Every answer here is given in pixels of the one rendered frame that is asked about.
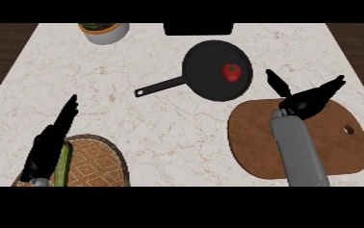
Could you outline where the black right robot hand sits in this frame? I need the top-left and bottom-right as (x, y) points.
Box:
(265, 68), (346, 121)

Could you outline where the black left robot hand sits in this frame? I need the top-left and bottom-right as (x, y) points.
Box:
(18, 93), (80, 183)

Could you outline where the brown wooden cutting board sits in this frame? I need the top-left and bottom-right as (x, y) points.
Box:
(226, 98), (364, 181)

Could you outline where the black frying pan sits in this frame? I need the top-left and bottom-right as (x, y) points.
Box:
(133, 39), (255, 103)

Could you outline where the green cucumber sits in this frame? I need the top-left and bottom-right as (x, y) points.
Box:
(53, 140), (74, 188)

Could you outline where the orange patterned woven placemat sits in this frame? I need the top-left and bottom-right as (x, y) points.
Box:
(10, 134), (132, 188)

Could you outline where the black appliance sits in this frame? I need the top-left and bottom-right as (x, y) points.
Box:
(163, 22), (237, 37)

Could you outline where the white plant pot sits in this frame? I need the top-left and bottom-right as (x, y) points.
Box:
(77, 22), (130, 46)

